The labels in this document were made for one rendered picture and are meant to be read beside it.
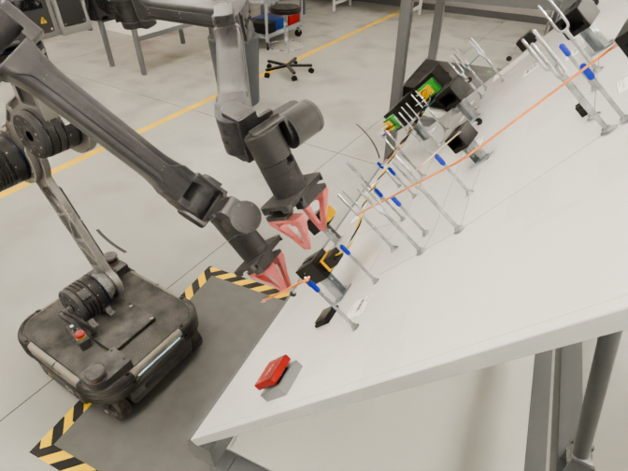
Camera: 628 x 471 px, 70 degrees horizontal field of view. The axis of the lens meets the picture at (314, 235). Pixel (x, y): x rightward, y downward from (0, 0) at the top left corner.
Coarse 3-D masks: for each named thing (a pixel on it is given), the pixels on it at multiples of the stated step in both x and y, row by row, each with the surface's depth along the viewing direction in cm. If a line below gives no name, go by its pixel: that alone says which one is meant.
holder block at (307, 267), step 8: (312, 256) 81; (320, 256) 79; (304, 264) 81; (312, 264) 78; (296, 272) 82; (304, 272) 80; (312, 272) 79; (320, 272) 78; (328, 272) 79; (312, 280) 81; (320, 280) 80
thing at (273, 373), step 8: (280, 360) 68; (288, 360) 69; (264, 368) 71; (272, 368) 68; (280, 368) 67; (264, 376) 68; (272, 376) 66; (280, 376) 68; (256, 384) 68; (264, 384) 67; (272, 384) 66
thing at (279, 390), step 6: (288, 366) 69; (294, 366) 68; (300, 366) 69; (288, 372) 67; (294, 372) 68; (282, 378) 67; (288, 378) 67; (294, 378) 68; (276, 384) 67; (282, 384) 66; (288, 384) 66; (264, 390) 69; (270, 390) 67; (276, 390) 66; (282, 390) 65; (288, 390) 66; (264, 396) 69; (270, 396) 68; (276, 396) 67
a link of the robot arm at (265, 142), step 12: (276, 120) 68; (252, 132) 66; (264, 132) 66; (276, 132) 66; (288, 132) 69; (252, 144) 66; (264, 144) 66; (276, 144) 66; (288, 144) 71; (252, 156) 68; (264, 156) 67; (276, 156) 67
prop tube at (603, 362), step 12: (600, 336) 52; (612, 336) 50; (600, 348) 52; (612, 348) 51; (600, 360) 53; (612, 360) 52; (600, 372) 54; (588, 384) 56; (600, 384) 55; (588, 396) 57; (600, 396) 56; (588, 408) 58; (600, 408) 57; (588, 420) 59; (588, 432) 60; (576, 444) 63; (588, 444) 61; (576, 456) 64; (588, 456) 63
